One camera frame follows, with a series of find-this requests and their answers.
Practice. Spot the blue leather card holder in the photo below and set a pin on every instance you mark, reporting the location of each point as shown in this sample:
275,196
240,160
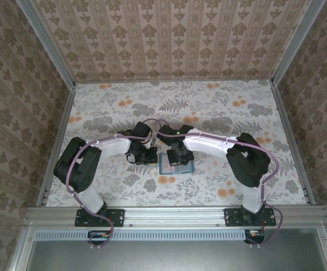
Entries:
181,170

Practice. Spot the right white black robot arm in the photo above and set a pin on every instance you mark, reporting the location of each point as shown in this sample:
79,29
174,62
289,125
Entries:
205,142

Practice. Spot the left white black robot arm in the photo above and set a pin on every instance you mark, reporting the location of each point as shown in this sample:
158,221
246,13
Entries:
115,145

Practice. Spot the white pink patterned card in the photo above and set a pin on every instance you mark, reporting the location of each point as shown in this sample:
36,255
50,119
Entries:
167,167

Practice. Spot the floral table cover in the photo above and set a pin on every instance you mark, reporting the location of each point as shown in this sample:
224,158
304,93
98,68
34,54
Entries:
166,192

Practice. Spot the grey metal panel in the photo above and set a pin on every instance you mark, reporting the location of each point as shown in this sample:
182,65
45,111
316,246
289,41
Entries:
174,257

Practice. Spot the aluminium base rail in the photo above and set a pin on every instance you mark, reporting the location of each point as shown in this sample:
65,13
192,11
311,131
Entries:
174,216

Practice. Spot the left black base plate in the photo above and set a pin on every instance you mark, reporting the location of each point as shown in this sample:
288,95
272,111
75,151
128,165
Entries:
115,217

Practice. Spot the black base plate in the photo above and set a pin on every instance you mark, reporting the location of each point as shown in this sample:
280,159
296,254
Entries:
231,218
115,217

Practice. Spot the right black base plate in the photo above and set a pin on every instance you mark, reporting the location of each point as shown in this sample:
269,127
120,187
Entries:
231,218

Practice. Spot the left aluminium side rail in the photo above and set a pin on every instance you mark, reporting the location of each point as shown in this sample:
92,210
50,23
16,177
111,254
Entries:
62,118

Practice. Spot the aluminium side rail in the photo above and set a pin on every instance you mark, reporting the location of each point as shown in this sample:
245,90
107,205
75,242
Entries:
62,118
284,118

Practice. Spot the right aluminium side rail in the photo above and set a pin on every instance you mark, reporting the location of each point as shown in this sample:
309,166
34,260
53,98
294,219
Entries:
284,118

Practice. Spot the left aluminium upright post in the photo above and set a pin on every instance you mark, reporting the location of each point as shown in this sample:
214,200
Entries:
47,42

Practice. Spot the aluminium upright post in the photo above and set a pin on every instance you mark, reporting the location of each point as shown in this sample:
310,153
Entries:
47,42
296,42

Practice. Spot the right aluminium upright post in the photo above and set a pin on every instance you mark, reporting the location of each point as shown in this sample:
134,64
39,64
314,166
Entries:
296,42

